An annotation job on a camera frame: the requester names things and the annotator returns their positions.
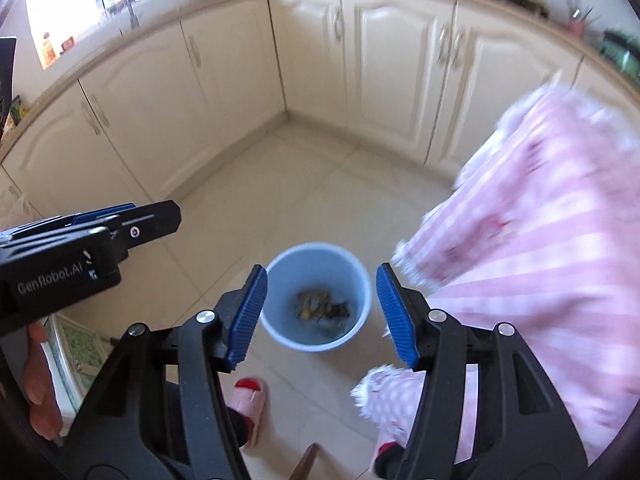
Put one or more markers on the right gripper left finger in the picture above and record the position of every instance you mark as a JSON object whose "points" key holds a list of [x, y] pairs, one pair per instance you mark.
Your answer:
{"points": [[241, 309]]}

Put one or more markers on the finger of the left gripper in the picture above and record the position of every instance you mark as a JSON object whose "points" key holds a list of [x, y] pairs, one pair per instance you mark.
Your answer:
{"points": [[89, 216], [132, 226]]}

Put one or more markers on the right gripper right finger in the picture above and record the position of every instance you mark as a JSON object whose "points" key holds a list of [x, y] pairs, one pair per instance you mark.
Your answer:
{"points": [[397, 311]]}

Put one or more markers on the gold snack bag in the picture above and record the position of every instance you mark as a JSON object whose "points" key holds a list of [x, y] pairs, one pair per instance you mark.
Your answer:
{"points": [[317, 305]]}

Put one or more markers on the blue trash bin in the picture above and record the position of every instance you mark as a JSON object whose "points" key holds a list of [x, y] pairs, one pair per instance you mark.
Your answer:
{"points": [[315, 265]]}

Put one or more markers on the kitchen faucet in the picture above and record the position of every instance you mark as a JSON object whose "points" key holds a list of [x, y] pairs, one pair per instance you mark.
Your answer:
{"points": [[113, 7]]}

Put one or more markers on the cream kitchen cabinets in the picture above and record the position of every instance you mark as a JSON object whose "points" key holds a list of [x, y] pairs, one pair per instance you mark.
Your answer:
{"points": [[148, 114]]}

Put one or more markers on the person's left hand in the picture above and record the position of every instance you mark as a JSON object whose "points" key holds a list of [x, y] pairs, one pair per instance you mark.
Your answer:
{"points": [[44, 413]]}

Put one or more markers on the pink slipper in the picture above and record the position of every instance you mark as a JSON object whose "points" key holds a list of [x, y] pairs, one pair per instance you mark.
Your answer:
{"points": [[245, 409]]}

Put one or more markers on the pink checkered tablecloth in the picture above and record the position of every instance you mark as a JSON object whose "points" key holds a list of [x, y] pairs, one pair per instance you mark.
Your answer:
{"points": [[542, 232]]}

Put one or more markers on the pink utensil holder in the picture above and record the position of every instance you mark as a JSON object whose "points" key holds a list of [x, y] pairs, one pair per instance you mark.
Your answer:
{"points": [[578, 15]]}

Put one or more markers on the green electric grill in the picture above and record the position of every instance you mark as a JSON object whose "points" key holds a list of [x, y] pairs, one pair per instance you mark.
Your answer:
{"points": [[623, 51]]}

